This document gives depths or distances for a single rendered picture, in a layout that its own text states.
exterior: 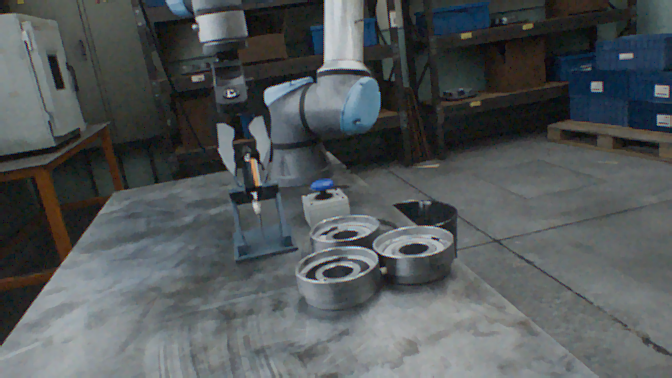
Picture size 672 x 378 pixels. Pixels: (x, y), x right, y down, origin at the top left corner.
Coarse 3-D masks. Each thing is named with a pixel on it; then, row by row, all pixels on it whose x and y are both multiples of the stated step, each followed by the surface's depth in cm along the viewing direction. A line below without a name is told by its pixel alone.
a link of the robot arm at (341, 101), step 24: (336, 0) 112; (360, 0) 113; (336, 24) 112; (360, 24) 113; (336, 48) 112; (360, 48) 113; (336, 72) 110; (360, 72) 111; (312, 96) 113; (336, 96) 110; (360, 96) 108; (312, 120) 114; (336, 120) 111; (360, 120) 110
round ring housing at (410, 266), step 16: (384, 240) 73; (400, 240) 74; (416, 240) 72; (448, 240) 70; (384, 256) 67; (400, 256) 65; (416, 256) 65; (432, 256) 65; (448, 256) 66; (400, 272) 66; (416, 272) 65; (432, 272) 65
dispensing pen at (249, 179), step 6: (246, 150) 88; (246, 156) 88; (246, 162) 86; (246, 168) 86; (246, 174) 86; (252, 174) 86; (246, 180) 85; (252, 180) 85; (246, 186) 85; (252, 186) 85; (246, 192) 87; (252, 192) 86; (258, 192) 87; (252, 198) 86; (258, 198) 86; (258, 204) 86; (258, 210) 85; (258, 216) 85
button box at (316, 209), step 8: (328, 192) 95; (336, 192) 95; (304, 200) 94; (312, 200) 93; (320, 200) 92; (328, 200) 91; (336, 200) 91; (344, 200) 91; (304, 208) 95; (312, 208) 90; (320, 208) 90; (328, 208) 90; (336, 208) 91; (344, 208) 91; (312, 216) 90; (320, 216) 91; (328, 216) 91; (336, 216) 91; (312, 224) 91
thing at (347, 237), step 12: (348, 216) 83; (360, 216) 82; (312, 228) 80; (324, 228) 82; (348, 228) 81; (360, 228) 80; (372, 228) 79; (312, 240) 76; (324, 240) 74; (336, 240) 74; (348, 240) 73; (360, 240) 74; (372, 240) 75
